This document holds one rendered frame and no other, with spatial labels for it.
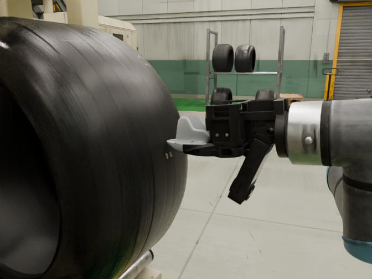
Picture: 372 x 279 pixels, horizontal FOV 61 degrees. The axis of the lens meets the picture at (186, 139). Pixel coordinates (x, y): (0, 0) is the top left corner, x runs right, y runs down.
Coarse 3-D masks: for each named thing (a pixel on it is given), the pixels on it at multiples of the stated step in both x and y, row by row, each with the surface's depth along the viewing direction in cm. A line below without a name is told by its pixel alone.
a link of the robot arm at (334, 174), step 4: (328, 168) 58; (332, 168) 56; (336, 168) 55; (340, 168) 53; (328, 172) 58; (332, 172) 55; (336, 172) 54; (340, 172) 52; (328, 176) 57; (332, 176) 54; (336, 176) 53; (340, 176) 51; (328, 180) 57; (332, 180) 54; (336, 180) 52; (340, 180) 50; (328, 184) 58; (332, 184) 53; (336, 184) 51; (332, 188) 53; (336, 188) 50; (332, 192) 53
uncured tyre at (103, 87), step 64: (0, 64) 46; (64, 64) 45; (128, 64) 56; (0, 128) 83; (64, 128) 43; (128, 128) 48; (0, 192) 82; (64, 192) 45; (128, 192) 47; (0, 256) 72; (64, 256) 49; (128, 256) 52
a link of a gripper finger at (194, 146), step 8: (184, 144) 51; (192, 144) 50; (200, 144) 50; (208, 144) 49; (184, 152) 51; (192, 152) 50; (200, 152) 48; (208, 152) 48; (216, 152) 47; (224, 152) 48
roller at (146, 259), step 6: (150, 252) 77; (144, 258) 75; (150, 258) 77; (138, 264) 73; (144, 264) 75; (126, 270) 70; (132, 270) 71; (138, 270) 73; (120, 276) 68; (126, 276) 69; (132, 276) 71
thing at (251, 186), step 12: (252, 144) 47; (264, 144) 46; (252, 156) 47; (264, 156) 46; (240, 168) 48; (252, 168) 47; (240, 180) 49; (252, 180) 48; (240, 192) 49; (252, 192) 50; (240, 204) 50
